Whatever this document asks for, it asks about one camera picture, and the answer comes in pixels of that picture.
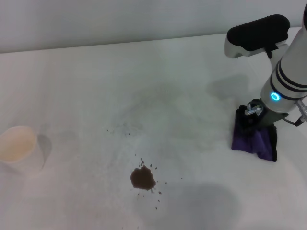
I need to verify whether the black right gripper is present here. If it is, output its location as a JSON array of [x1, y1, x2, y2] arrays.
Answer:
[[239, 97, 289, 132]]

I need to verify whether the purple rag with black edge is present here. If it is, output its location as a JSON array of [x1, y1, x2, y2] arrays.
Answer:
[[231, 109, 279, 162]]

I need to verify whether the white paper cup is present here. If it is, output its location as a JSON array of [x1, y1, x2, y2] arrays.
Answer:
[[0, 125, 47, 178]]

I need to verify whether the silver metal clamp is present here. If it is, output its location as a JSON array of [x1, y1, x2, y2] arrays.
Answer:
[[244, 102, 261, 116]]

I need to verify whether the dark brown liquid stain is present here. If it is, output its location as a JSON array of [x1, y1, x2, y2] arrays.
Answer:
[[130, 166, 157, 192]]

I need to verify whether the thin black cable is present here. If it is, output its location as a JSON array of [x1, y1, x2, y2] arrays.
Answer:
[[283, 112, 307, 127]]

